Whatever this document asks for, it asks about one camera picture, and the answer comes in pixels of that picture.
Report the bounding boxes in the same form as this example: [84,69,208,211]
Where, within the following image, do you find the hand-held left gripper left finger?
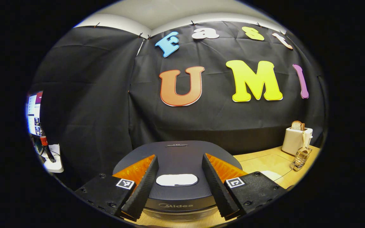
[75,155,159,221]

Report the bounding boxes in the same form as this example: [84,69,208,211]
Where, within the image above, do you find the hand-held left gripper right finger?
[202,153,287,221]

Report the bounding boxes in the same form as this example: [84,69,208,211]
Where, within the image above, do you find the dark grey rice cooker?
[112,140,243,222]

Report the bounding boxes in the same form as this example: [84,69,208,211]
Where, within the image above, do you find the metal wire chopstick holder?
[292,146,313,172]

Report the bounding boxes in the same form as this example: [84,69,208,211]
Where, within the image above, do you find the wooden spoon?
[298,130,310,155]

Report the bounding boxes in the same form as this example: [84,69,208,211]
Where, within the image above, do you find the white toaster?
[281,127,313,156]

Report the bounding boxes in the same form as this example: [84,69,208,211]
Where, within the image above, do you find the white side stand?
[42,144,64,173]

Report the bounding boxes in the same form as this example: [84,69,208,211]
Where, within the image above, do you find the black red-banded tool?
[39,127,57,163]

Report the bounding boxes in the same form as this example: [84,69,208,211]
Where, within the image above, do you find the computer monitor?
[27,91,43,136]

